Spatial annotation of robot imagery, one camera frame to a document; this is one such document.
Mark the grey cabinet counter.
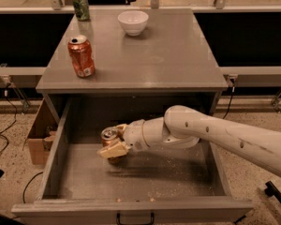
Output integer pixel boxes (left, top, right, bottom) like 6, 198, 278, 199
36, 7, 229, 124

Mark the black cable near drawer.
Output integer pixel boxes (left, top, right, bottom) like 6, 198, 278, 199
22, 171, 45, 204

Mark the green soda can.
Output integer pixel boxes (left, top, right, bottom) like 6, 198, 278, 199
72, 0, 90, 22

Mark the black drawer handle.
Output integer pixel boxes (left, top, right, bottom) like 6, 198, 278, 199
116, 212, 155, 225

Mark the black bar bottom right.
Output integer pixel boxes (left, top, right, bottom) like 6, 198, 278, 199
264, 181, 281, 204

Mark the cardboard box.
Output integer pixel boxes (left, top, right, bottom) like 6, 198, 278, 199
27, 100, 57, 165

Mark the black cable left floor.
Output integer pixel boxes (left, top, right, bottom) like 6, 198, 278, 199
0, 82, 19, 158

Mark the red crushed soda can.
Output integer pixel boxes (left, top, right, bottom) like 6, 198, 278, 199
67, 35, 96, 78

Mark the open grey top drawer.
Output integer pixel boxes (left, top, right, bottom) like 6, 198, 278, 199
12, 96, 253, 225

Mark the black cable right outlet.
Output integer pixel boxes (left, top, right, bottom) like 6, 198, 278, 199
222, 78, 236, 120

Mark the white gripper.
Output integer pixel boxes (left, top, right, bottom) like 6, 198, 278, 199
97, 119, 149, 158

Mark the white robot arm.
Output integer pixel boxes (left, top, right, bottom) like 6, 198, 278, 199
98, 105, 281, 177

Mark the orange soda can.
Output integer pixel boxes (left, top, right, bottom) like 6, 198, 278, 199
100, 127, 126, 164

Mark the white ceramic bowl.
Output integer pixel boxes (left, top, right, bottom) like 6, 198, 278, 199
118, 10, 149, 36

